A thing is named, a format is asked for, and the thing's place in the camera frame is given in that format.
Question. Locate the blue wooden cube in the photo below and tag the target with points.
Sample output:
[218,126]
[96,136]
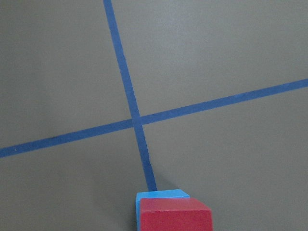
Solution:
[153,201]

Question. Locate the red wooden cube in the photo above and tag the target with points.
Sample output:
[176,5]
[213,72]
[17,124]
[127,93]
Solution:
[187,214]

